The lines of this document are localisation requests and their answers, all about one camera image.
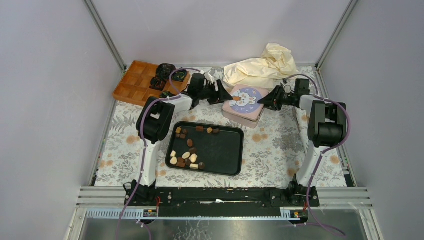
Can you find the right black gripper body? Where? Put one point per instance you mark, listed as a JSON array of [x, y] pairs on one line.
[[284, 99]]

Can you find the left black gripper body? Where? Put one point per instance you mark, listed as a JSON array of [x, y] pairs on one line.
[[207, 92]]

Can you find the pink grid box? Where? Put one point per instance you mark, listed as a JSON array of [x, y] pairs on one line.
[[249, 119]]

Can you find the silver metal tray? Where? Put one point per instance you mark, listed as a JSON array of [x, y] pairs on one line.
[[245, 96]]

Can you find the black plastic tray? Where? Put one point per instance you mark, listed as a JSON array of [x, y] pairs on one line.
[[217, 149]]

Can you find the metal serving tongs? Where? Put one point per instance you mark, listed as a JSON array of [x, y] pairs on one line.
[[295, 115]]

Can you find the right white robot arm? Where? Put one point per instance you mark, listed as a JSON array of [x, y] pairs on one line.
[[328, 127]]

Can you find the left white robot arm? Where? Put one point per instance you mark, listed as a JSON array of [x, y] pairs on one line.
[[154, 123]]

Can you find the white oval chocolate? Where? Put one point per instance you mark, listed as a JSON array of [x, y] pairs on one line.
[[186, 155]]

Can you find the dark paper cup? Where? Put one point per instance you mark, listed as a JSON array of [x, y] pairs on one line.
[[166, 94], [157, 83], [164, 70], [179, 75]]

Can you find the cream cloth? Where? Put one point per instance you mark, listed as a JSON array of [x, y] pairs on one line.
[[275, 63]]

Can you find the orange compartment box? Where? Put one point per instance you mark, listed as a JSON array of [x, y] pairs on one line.
[[134, 87]]

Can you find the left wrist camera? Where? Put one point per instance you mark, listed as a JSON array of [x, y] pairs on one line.
[[210, 79]]

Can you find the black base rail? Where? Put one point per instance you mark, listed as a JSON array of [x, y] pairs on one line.
[[192, 202]]

